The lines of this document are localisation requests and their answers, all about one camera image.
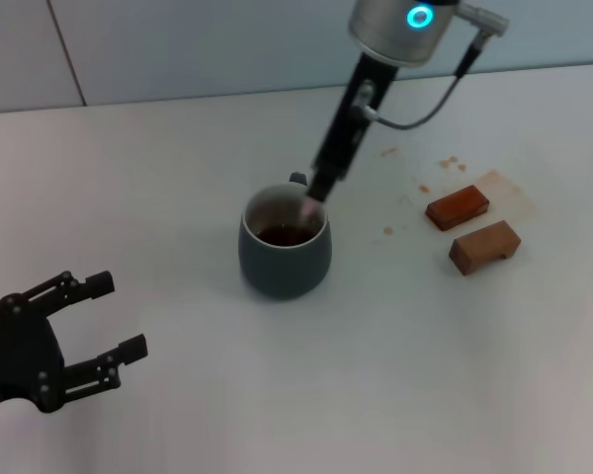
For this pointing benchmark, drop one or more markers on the dark reddish wooden block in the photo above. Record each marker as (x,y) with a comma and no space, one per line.
(457,207)

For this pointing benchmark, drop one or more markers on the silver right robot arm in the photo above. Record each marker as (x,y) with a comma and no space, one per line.
(385,29)

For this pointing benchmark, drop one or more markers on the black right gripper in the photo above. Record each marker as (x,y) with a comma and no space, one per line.
(346,128)

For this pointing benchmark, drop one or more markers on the grey ceramic cup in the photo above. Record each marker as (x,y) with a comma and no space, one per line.
(286,271)

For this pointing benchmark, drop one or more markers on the light brown wooden block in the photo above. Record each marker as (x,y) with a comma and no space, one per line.
(479,247)

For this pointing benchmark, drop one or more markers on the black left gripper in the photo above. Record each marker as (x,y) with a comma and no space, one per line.
(20,355)

